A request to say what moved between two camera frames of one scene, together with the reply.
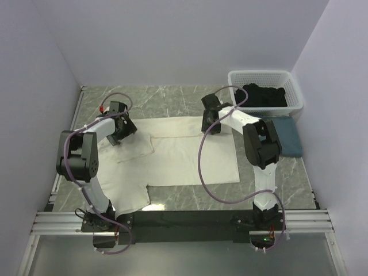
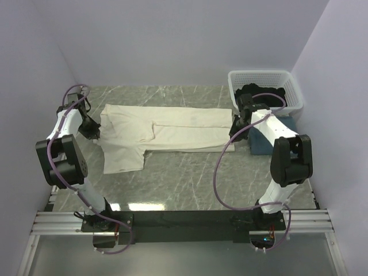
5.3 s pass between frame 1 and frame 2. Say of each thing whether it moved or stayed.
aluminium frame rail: stayed
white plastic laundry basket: stayed
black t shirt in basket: stayed
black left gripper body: moved
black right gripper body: moved
